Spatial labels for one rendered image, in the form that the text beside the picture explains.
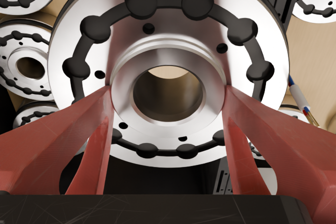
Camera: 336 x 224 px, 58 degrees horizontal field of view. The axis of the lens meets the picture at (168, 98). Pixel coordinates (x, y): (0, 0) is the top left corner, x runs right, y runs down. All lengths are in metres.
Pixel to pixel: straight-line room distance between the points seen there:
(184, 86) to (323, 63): 0.29
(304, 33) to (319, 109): 0.13
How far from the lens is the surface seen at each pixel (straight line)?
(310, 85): 0.44
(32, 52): 0.35
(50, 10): 0.36
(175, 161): 0.16
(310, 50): 0.41
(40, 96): 0.39
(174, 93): 0.15
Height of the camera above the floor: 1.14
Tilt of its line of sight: 50 degrees down
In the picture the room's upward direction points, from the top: 179 degrees clockwise
